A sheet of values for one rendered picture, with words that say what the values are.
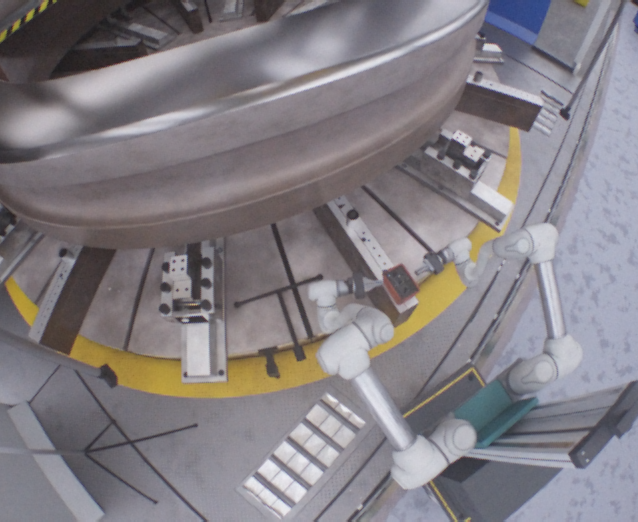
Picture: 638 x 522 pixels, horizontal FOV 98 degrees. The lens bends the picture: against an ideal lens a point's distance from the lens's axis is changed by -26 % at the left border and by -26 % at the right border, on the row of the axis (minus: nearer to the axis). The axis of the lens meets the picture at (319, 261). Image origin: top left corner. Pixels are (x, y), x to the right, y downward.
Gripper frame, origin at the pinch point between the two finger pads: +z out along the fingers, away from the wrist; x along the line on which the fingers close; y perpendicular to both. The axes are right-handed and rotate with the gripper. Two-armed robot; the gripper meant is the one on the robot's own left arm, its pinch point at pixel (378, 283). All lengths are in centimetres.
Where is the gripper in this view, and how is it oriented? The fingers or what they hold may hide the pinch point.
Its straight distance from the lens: 199.6
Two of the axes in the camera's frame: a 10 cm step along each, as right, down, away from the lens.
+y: 0.3, 4.3, 9.0
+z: 9.9, -1.2, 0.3
